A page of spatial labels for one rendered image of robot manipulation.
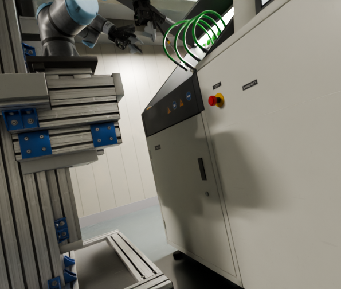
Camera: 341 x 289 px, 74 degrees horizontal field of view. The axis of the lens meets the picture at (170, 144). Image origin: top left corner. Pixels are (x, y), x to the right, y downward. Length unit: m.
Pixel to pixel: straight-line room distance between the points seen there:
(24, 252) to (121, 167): 2.21
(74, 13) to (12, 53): 0.38
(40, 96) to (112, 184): 2.44
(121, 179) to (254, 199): 2.47
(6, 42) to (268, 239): 1.22
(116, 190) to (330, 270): 2.67
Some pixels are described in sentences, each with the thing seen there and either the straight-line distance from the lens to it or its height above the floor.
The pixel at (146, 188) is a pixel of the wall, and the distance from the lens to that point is 3.23.
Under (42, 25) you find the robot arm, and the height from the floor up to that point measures 1.19.
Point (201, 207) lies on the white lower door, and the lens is 1.11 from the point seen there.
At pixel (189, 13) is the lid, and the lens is 1.79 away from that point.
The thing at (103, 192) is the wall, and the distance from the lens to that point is 3.10.
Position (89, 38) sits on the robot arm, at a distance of 1.56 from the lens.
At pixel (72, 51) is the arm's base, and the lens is 0.97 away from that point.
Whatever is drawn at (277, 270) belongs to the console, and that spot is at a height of 0.21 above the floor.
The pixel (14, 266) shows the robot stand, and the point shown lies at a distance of 1.09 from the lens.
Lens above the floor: 0.64
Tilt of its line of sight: 3 degrees up
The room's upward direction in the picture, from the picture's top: 12 degrees counter-clockwise
